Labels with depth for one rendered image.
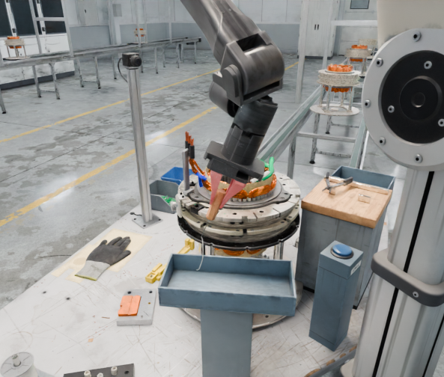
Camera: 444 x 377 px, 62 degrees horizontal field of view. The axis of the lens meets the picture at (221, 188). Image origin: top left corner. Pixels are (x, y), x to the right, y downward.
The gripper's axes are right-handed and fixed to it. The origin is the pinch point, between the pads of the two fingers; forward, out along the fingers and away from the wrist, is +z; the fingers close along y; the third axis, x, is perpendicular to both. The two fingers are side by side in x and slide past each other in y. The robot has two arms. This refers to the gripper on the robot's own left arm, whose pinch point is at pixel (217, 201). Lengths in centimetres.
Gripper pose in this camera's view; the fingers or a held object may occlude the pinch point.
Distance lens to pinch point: 65.8
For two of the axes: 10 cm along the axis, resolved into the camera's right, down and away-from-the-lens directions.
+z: -3.6, 8.3, 4.2
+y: -9.2, -3.8, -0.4
